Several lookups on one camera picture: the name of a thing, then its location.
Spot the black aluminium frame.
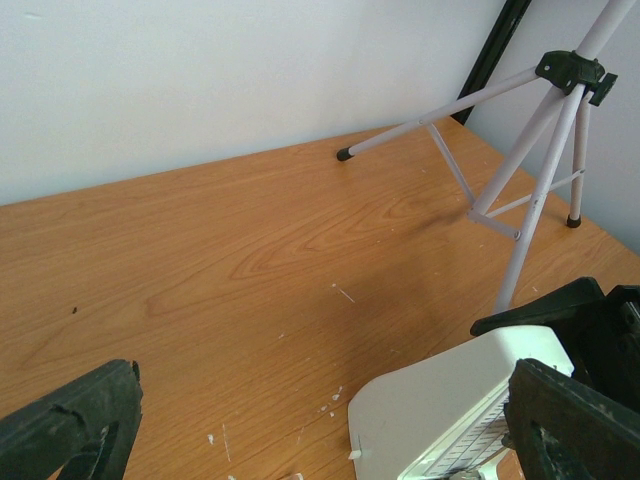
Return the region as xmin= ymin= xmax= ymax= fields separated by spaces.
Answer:
xmin=458 ymin=0 xmax=531 ymax=99

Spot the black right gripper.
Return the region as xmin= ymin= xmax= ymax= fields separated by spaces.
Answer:
xmin=470 ymin=277 xmax=639 ymax=400

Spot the white metronome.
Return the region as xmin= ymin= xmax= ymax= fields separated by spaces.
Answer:
xmin=348 ymin=326 xmax=574 ymax=479

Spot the white tripod music stand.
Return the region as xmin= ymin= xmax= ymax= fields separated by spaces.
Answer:
xmin=335 ymin=0 xmax=639 ymax=316

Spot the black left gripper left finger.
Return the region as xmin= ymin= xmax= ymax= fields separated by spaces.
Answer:
xmin=1 ymin=359 xmax=143 ymax=479

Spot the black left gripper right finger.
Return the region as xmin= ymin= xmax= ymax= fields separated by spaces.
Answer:
xmin=504 ymin=358 xmax=639 ymax=479

